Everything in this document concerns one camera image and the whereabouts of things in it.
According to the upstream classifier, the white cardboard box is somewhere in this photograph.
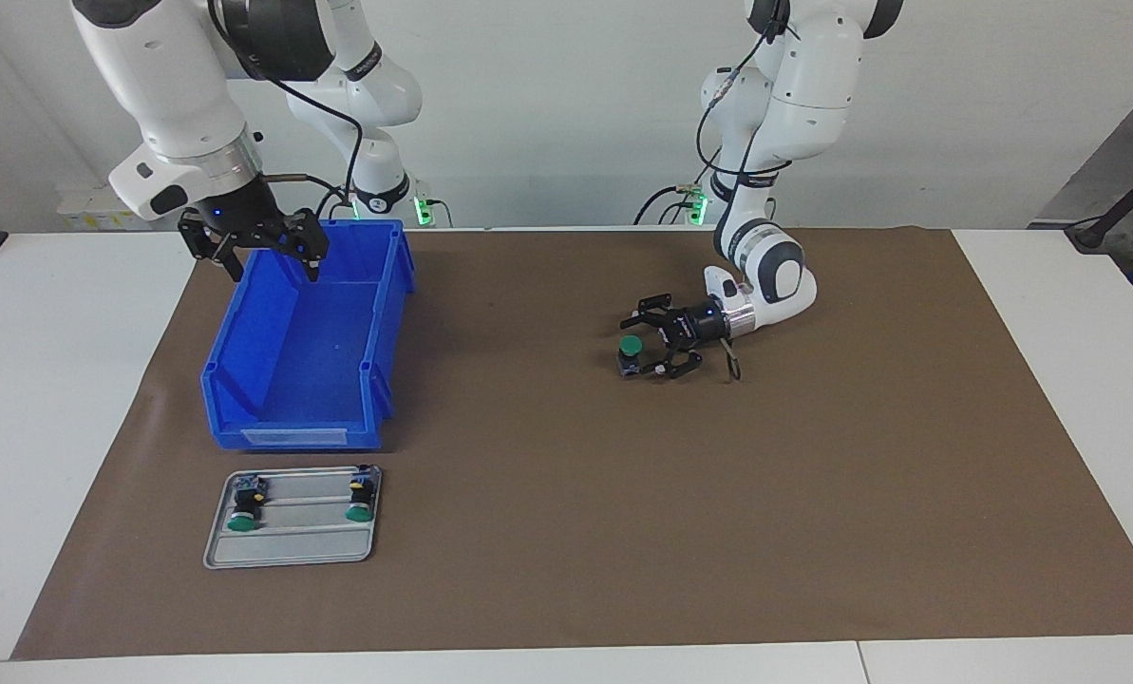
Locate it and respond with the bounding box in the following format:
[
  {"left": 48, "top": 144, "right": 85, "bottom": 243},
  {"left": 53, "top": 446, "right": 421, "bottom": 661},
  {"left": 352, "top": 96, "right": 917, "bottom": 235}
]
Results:
[{"left": 56, "top": 183, "right": 163, "bottom": 232}]

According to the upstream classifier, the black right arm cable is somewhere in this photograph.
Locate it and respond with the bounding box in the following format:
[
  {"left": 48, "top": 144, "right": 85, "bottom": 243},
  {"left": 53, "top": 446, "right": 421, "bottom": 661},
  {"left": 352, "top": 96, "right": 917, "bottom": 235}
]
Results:
[{"left": 210, "top": 0, "right": 368, "bottom": 221}]

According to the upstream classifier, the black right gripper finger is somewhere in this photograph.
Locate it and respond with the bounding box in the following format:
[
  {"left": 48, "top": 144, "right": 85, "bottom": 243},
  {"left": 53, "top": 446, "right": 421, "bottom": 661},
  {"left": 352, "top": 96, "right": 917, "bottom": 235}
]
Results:
[
  {"left": 267, "top": 211, "right": 331, "bottom": 284},
  {"left": 179, "top": 214, "right": 246, "bottom": 284}
]

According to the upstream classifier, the brown table mat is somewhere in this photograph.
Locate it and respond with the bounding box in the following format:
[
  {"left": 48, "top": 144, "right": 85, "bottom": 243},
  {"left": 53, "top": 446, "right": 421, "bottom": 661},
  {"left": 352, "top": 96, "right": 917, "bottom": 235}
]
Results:
[{"left": 10, "top": 226, "right": 1133, "bottom": 661}]

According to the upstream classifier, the black base power cable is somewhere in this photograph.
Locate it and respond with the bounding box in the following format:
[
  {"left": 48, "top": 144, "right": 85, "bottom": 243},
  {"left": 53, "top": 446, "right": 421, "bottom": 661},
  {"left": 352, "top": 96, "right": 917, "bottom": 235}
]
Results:
[
  {"left": 314, "top": 185, "right": 358, "bottom": 221},
  {"left": 634, "top": 147, "right": 724, "bottom": 226}
]

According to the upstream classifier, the blue plastic storage bin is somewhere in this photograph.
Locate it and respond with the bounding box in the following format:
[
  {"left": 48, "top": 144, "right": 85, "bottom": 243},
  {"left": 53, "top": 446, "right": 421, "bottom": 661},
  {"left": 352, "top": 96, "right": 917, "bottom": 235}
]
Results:
[{"left": 200, "top": 218, "right": 417, "bottom": 452}]

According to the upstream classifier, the silver metal tray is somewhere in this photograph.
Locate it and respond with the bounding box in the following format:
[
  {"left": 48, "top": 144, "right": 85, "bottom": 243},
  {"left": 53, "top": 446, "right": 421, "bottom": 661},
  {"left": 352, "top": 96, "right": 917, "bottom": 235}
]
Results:
[{"left": 203, "top": 465, "right": 384, "bottom": 571}]

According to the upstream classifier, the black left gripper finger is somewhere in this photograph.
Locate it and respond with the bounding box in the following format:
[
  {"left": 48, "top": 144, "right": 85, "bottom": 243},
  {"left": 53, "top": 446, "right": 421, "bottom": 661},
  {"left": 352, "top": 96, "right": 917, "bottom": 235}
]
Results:
[
  {"left": 637, "top": 344, "right": 705, "bottom": 383},
  {"left": 620, "top": 293, "right": 683, "bottom": 335}
]

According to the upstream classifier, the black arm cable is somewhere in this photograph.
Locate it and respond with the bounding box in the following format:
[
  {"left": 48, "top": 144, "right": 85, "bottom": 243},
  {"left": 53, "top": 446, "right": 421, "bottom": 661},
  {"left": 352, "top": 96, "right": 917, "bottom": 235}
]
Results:
[
  {"left": 210, "top": 0, "right": 368, "bottom": 221},
  {"left": 697, "top": 0, "right": 795, "bottom": 383}
]

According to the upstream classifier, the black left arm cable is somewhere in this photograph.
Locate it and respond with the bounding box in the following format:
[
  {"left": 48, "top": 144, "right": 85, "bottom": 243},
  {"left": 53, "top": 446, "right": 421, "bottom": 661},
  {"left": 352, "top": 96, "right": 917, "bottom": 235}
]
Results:
[{"left": 697, "top": 0, "right": 795, "bottom": 383}]

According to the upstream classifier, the black stand pole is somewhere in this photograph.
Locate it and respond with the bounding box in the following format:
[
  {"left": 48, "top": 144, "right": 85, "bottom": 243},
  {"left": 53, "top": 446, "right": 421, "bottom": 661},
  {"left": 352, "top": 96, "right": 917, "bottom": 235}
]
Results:
[{"left": 1065, "top": 152, "right": 1133, "bottom": 253}]

